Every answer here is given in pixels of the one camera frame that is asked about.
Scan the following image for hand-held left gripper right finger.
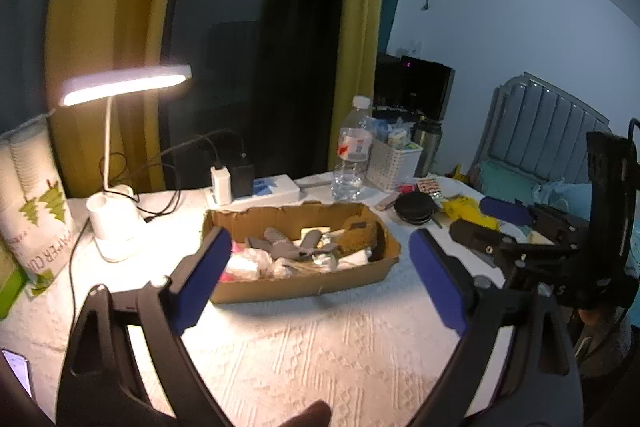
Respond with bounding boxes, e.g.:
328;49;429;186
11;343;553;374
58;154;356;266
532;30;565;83
409;228;586;427

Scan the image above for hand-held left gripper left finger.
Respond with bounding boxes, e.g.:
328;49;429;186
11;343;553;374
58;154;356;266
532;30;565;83
56;226;233;427

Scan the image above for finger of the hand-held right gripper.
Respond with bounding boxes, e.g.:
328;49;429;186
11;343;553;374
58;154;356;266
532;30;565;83
448;218;532;269
479;196;540;228

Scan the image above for grey dotted sock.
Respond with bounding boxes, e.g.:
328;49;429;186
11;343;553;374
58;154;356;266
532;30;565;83
246;227;342;264

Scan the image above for brown plush slipper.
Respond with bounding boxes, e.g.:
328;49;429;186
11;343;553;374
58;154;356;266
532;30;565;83
339;214;387;254

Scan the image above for brown cardboard box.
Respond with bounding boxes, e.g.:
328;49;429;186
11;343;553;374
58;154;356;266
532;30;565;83
201;202;402;305

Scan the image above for person's left hand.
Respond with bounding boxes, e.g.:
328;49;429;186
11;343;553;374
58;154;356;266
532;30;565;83
279;401;333;427

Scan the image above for yellow snack packet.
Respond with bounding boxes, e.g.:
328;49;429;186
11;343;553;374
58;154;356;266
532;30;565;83
442;197;501;231

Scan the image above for teal bed sheet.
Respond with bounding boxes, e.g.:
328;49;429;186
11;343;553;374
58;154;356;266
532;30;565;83
474;161;640;230

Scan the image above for pill blister pack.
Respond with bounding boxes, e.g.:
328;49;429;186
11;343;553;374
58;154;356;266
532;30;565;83
416;177;445;202

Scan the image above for black round case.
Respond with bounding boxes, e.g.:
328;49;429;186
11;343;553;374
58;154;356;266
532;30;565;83
394;193;435;226

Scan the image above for grey padded headboard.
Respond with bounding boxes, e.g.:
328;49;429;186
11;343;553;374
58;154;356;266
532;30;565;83
472;74;612;186

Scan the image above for white charger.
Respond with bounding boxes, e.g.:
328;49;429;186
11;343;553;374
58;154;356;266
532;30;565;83
210;166;233;206

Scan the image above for stainless steel thermos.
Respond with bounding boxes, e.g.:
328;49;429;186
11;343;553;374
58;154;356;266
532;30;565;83
411;119;444;178

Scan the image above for white desk lamp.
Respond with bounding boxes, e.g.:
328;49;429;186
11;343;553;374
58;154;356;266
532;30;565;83
60;65;193;264

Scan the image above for black power adapter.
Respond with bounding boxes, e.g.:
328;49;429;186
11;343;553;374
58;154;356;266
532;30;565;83
231;164;255;199

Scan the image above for white woven plastic basket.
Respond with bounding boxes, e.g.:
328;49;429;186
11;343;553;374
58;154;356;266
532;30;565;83
366;139;424;193

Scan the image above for white box with blue label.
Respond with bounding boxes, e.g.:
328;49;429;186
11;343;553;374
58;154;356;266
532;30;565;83
252;174;301;204

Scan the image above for white textured tablecloth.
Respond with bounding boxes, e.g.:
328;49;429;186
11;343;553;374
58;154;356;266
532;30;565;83
0;176;592;427

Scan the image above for black monitor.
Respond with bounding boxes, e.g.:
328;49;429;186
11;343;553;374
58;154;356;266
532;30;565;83
400;55;456;120

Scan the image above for clear plastic water bottle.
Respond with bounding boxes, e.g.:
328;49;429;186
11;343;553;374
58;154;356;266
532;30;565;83
331;96;374;202

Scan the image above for blue plastic bag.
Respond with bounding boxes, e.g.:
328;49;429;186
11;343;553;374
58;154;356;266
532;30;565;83
367;117;406;145

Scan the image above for bag of white paper cups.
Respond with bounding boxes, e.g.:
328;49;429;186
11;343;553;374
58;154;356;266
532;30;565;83
0;124;77;284

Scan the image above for green pack of paper cups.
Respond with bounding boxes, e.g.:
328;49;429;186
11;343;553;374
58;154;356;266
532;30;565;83
0;237;29;321

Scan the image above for smartphone with lit screen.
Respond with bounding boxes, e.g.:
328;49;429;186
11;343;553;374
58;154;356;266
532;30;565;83
0;348;34;401

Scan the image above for dark glass door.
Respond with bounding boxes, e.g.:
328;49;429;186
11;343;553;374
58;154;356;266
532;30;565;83
161;0;352;194

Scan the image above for black lamp cable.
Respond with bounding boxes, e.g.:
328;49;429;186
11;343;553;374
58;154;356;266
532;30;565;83
67;217;93;303

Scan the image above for black charger cable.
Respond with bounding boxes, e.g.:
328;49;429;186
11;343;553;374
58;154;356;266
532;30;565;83
106;129;247;219

